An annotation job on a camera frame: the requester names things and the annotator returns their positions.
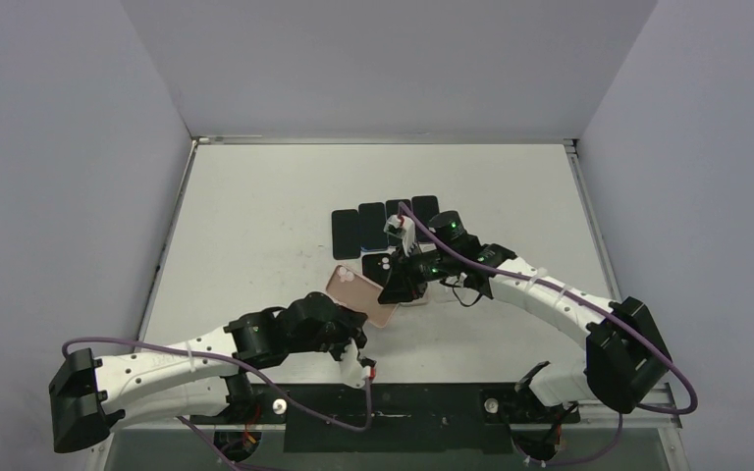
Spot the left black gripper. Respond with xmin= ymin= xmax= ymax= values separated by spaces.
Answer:
xmin=288 ymin=305 xmax=367 ymax=366

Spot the beige phone case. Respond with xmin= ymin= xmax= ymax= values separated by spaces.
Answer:
xmin=401 ymin=291 xmax=430 ymax=307

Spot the black phone case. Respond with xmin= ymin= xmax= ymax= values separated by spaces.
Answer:
xmin=361 ymin=253 xmax=391 ymax=288

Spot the pink phone case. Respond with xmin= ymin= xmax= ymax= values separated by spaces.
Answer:
xmin=325 ymin=265 xmax=399 ymax=329

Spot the phone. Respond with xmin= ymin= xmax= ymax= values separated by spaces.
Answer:
xmin=331 ymin=209 xmax=361 ymax=260
xmin=411 ymin=195 xmax=440 ymax=232
xmin=357 ymin=202 xmax=389 ymax=252

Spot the black smartphone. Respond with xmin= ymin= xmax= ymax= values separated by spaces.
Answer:
xmin=385 ymin=198 xmax=412 ymax=248

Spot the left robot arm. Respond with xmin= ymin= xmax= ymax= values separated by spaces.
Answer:
xmin=48 ymin=291 xmax=374 ymax=454

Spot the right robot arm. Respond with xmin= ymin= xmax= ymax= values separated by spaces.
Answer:
xmin=378 ymin=211 xmax=671 ymax=421

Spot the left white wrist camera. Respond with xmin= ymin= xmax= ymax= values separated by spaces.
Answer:
xmin=338 ymin=340 xmax=376 ymax=389

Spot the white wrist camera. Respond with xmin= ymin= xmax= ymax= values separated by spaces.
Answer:
xmin=338 ymin=340 xmax=376 ymax=389
xmin=384 ymin=215 xmax=421 ymax=258

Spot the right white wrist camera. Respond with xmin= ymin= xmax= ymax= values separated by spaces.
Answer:
xmin=384 ymin=215 xmax=421 ymax=258

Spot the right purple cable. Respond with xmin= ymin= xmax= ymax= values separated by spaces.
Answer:
xmin=396 ymin=201 xmax=700 ymax=416

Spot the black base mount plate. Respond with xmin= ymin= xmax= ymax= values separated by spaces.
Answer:
xmin=192 ymin=383 xmax=580 ymax=454

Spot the aluminium table frame rail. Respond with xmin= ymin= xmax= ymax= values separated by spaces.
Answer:
xmin=193 ymin=133 xmax=578 ymax=154

